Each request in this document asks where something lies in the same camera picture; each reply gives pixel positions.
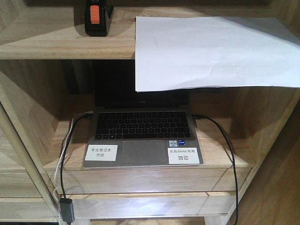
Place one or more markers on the silver laptop with black keyboard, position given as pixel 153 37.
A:
pixel 143 124

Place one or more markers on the white label sticker right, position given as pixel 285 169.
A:
pixel 183 156

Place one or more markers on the white label sticker left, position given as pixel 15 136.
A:
pixel 101 153

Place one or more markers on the white label sticker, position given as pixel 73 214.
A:
pixel 101 153
pixel 183 156

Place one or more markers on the white paper sheet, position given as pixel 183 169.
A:
pixel 184 53

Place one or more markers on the grey cable adapter box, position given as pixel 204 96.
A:
pixel 67 210

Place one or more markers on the black stapler with orange tab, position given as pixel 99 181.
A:
pixel 98 18

